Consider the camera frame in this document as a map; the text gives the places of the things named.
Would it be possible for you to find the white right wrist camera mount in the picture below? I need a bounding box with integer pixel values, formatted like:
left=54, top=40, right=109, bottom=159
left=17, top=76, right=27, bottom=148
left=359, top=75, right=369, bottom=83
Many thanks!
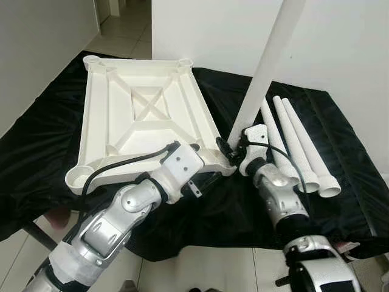
left=239, top=125, right=271, bottom=176

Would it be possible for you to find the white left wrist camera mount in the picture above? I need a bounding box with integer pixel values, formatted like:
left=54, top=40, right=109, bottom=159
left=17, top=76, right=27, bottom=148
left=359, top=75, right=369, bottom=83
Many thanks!
left=159, top=145, right=205, bottom=203

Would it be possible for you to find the white plastic children table top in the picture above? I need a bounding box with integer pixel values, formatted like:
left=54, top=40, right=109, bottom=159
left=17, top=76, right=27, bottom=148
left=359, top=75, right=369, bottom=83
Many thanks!
left=65, top=56, right=238, bottom=195

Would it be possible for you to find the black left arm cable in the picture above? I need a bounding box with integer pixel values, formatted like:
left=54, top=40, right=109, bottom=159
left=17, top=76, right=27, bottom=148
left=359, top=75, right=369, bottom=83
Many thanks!
left=82, top=141, right=183, bottom=189

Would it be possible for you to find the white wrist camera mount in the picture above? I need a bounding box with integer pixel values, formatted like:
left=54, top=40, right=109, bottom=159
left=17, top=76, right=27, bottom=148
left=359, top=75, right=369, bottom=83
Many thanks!
left=159, top=145, right=205, bottom=203
left=239, top=125, right=271, bottom=176

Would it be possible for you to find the black table cloth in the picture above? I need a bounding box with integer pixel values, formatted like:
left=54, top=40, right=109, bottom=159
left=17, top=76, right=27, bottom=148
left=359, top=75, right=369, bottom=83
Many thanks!
left=0, top=50, right=389, bottom=262

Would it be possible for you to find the black metal table leg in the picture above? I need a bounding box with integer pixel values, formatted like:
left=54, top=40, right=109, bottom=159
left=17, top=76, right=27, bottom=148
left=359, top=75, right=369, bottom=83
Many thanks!
left=21, top=218, right=58, bottom=251

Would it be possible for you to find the white plastic table leg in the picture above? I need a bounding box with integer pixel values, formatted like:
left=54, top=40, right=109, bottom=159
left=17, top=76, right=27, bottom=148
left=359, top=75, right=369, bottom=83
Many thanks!
left=272, top=96, right=321, bottom=193
left=283, top=99, right=342, bottom=198
left=260, top=97, right=305, bottom=183
left=228, top=0, right=306, bottom=147

